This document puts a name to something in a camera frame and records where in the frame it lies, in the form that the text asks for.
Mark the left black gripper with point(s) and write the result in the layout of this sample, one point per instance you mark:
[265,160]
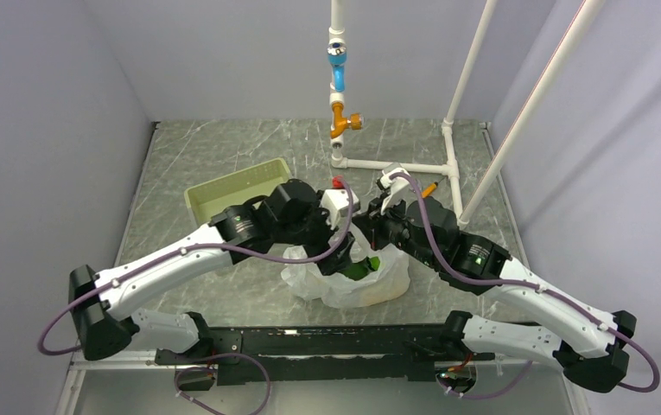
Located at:
[324,246]

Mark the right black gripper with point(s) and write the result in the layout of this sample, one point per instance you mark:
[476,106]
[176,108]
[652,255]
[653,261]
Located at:
[371,222]

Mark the white plastic bag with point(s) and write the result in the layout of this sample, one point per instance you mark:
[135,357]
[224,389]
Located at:
[389,282]

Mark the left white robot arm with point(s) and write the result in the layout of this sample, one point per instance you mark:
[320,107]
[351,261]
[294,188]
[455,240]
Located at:
[108,311]

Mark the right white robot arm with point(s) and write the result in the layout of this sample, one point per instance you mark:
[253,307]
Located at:
[584,343]

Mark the green fake fruit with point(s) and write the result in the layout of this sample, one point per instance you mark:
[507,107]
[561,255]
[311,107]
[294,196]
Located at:
[362,269]

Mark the silver orange wrench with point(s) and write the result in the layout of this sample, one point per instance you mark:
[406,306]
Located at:
[429,190]

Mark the pale green plastic basket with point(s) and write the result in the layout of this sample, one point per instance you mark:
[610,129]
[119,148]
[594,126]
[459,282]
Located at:
[210,198]

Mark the orange pipe valve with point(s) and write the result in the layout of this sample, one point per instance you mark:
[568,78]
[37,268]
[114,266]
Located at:
[341,123]

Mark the blue pipe valve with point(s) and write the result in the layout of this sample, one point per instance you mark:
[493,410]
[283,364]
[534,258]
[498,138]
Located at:
[336,56]

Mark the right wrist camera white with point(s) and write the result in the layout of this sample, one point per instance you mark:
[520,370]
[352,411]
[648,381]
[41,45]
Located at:
[393,190]

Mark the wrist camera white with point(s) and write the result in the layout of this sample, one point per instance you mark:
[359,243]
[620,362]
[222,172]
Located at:
[339,201]
[393,190]

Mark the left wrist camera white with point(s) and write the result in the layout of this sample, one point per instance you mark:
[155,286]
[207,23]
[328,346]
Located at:
[339,201]

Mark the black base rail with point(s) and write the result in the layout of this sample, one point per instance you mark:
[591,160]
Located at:
[411,352]

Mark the white pvc pipe frame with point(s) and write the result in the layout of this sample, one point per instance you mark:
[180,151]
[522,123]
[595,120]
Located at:
[586,12]

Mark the aluminium frame rail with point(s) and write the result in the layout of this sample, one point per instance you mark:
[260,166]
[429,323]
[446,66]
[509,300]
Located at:
[129,360]

